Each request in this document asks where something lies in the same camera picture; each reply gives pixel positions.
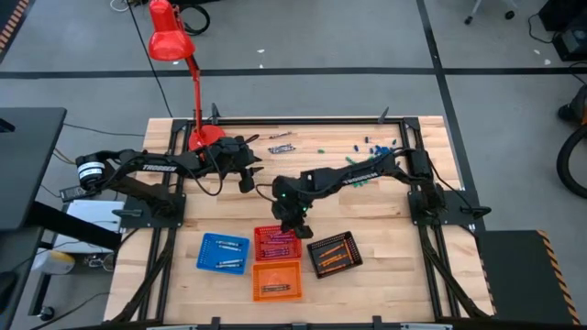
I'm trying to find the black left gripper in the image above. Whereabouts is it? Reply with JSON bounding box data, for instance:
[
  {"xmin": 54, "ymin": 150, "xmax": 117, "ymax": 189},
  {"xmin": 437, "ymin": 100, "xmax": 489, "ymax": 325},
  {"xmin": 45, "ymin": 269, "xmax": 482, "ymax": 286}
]
[{"xmin": 204, "ymin": 136, "xmax": 266, "ymax": 194}]

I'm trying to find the black plastic basket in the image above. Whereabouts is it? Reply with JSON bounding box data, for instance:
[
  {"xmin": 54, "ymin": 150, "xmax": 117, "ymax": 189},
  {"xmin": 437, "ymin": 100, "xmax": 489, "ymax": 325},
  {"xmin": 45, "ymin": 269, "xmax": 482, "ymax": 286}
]
[{"xmin": 305, "ymin": 230, "xmax": 364, "ymax": 281}]

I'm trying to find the red plastic basket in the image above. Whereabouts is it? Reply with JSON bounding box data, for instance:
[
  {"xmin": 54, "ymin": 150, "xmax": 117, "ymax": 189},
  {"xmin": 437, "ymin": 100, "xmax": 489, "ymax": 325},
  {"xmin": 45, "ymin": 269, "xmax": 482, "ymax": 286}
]
[{"xmin": 253, "ymin": 225, "xmax": 304, "ymax": 263}]

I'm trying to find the orange plastic basket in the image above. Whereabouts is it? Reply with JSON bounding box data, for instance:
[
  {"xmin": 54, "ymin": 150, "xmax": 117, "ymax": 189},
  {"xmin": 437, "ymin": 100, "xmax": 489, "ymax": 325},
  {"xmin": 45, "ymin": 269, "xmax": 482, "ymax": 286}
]
[{"xmin": 251, "ymin": 259, "xmax": 305, "ymax": 303}]

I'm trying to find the blue plastic basket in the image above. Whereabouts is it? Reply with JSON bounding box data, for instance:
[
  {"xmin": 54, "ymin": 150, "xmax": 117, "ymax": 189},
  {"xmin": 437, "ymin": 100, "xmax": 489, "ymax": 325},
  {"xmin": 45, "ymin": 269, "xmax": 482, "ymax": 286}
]
[{"xmin": 195, "ymin": 232, "xmax": 251, "ymax": 276}]

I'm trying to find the red desk lamp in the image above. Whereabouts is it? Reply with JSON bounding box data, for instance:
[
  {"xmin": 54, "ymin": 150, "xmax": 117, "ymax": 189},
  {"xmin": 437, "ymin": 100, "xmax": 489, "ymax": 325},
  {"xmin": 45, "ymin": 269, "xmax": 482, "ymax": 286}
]
[{"xmin": 147, "ymin": 0, "xmax": 227, "ymax": 153}]

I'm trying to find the white box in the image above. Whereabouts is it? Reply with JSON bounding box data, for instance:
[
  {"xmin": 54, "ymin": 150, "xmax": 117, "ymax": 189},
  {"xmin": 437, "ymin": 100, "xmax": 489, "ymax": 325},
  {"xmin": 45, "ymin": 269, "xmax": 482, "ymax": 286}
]
[{"xmin": 53, "ymin": 199, "xmax": 126, "ymax": 254}]

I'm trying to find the black power adapter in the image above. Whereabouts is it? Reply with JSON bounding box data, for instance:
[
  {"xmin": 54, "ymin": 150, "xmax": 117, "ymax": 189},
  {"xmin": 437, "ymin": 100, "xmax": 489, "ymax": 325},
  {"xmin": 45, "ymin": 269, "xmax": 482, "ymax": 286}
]
[{"xmin": 59, "ymin": 182, "xmax": 93, "ymax": 203}]

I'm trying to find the white and yellow jug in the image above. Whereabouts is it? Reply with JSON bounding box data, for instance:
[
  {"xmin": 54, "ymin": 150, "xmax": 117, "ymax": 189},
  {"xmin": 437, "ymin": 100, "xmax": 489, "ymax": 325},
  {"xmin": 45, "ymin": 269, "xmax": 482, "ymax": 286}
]
[{"xmin": 30, "ymin": 249, "xmax": 77, "ymax": 276}]

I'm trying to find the black desk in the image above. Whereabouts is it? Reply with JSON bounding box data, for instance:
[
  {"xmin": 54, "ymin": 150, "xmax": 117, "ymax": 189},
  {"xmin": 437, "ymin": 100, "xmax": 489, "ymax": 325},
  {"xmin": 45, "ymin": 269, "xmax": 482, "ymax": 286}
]
[{"xmin": 0, "ymin": 106, "xmax": 124, "ymax": 330}]

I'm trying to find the black hazard-striped platform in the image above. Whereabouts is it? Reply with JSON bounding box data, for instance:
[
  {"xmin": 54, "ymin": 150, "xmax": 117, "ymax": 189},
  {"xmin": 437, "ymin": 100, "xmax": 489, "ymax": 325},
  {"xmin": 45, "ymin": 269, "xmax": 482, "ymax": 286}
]
[{"xmin": 474, "ymin": 228, "xmax": 582, "ymax": 327}]

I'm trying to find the black hazard-striped floor mat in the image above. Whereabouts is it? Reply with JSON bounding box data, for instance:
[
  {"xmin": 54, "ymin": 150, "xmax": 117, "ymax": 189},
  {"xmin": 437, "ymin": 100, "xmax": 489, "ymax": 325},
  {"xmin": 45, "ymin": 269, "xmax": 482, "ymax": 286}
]
[{"xmin": 0, "ymin": 0, "xmax": 31, "ymax": 59}]

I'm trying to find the office chair base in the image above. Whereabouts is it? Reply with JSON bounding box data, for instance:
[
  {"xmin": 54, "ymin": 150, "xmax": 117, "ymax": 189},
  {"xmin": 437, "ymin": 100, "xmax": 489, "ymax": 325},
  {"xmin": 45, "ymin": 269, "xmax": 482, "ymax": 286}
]
[{"xmin": 463, "ymin": 0, "xmax": 522, "ymax": 26}]

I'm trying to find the black equipment box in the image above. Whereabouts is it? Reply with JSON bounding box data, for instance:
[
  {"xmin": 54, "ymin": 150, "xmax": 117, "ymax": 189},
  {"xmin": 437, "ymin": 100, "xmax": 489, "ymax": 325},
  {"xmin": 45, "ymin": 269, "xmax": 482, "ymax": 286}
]
[
  {"xmin": 551, "ymin": 21, "xmax": 587, "ymax": 63},
  {"xmin": 537, "ymin": 0, "xmax": 587, "ymax": 33}
]

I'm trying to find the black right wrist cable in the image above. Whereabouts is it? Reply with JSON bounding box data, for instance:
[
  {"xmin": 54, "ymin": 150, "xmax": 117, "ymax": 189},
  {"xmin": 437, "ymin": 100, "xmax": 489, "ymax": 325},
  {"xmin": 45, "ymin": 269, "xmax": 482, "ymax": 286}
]
[{"xmin": 254, "ymin": 182, "xmax": 279, "ymax": 205}]

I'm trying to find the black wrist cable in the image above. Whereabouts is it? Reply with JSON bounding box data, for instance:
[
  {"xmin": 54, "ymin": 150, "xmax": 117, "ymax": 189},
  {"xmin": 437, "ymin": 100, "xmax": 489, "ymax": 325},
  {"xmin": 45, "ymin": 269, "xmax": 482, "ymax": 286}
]
[
  {"xmin": 194, "ymin": 146, "xmax": 226, "ymax": 197},
  {"xmin": 254, "ymin": 182, "xmax": 279, "ymax": 205}
]

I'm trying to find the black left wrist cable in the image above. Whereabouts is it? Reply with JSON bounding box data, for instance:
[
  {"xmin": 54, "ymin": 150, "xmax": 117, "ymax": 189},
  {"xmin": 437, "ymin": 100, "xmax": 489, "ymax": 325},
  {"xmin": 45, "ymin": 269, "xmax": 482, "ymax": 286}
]
[{"xmin": 194, "ymin": 146, "xmax": 226, "ymax": 197}]

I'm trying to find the black metal table frame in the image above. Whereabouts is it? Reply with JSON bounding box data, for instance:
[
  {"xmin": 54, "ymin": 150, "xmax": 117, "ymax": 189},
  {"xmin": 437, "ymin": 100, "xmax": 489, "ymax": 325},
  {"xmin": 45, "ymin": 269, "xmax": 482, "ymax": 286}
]
[{"xmin": 109, "ymin": 116, "xmax": 494, "ymax": 330}]

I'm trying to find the black lamp cable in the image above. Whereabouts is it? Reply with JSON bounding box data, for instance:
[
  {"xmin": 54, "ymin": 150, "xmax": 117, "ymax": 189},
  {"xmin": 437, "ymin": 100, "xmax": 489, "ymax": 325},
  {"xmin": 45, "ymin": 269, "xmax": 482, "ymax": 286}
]
[{"xmin": 126, "ymin": 0, "xmax": 174, "ymax": 118}]

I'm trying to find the black cable coil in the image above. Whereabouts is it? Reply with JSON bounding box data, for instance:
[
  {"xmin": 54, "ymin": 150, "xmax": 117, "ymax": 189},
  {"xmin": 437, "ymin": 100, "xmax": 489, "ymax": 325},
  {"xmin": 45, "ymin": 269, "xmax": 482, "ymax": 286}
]
[{"xmin": 176, "ymin": 0, "xmax": 212, "ymax": 37}]

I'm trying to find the black vacuum hose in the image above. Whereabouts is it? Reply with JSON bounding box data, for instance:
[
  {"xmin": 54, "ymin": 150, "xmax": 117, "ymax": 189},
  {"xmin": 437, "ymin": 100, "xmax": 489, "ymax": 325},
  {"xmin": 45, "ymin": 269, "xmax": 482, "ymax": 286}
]
[{"xmin": 555, "ymin": 84, "xmax": 587, "ymax": 201}]

